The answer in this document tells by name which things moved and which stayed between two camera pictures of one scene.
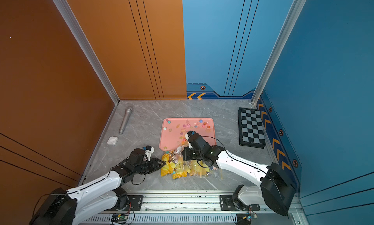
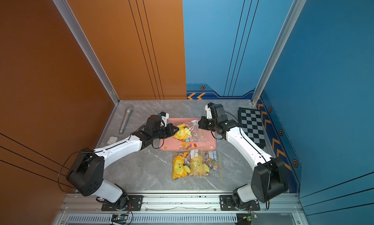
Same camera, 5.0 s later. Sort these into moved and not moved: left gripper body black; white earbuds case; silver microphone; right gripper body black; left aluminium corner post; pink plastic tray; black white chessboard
Moved: left gripper body black; right gripper body black
Not moved: silver microphone; pink plastic tray; white earbuds case; black white chessboard; left aluminium corner post
